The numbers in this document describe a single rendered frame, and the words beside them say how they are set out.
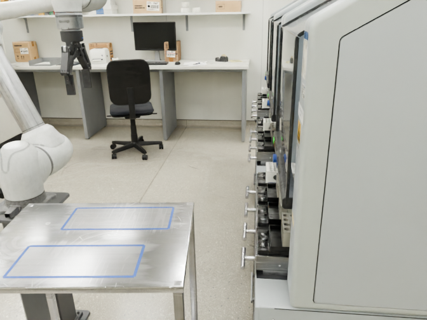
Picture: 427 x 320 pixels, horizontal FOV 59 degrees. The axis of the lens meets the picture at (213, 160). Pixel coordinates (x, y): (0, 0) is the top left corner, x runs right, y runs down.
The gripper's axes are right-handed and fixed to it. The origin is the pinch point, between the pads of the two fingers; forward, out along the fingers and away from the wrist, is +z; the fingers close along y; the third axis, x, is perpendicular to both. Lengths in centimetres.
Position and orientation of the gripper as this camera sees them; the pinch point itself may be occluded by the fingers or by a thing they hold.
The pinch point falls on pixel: (79, 87)
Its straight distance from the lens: 149.6
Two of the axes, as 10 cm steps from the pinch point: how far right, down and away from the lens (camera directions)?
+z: 0.2, 9.3, 3.6
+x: 9.9, 0.2, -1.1
